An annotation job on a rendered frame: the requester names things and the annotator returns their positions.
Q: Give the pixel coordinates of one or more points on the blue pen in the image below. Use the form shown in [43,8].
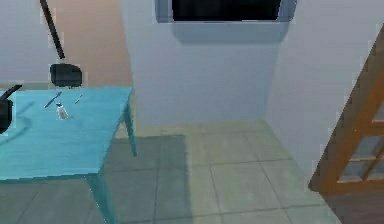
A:
[52,100]

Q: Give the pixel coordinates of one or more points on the brown wooden glass door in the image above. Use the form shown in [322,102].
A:
[353,146]

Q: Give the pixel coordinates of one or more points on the black floor lamp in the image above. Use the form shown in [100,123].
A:
[65,75]

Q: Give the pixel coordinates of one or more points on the teal blue table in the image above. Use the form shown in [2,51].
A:
[50,146]

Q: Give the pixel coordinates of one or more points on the clear salt shaker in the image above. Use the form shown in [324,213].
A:
[61,112]

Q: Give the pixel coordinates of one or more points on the grey framed window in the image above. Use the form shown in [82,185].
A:
[225,10]

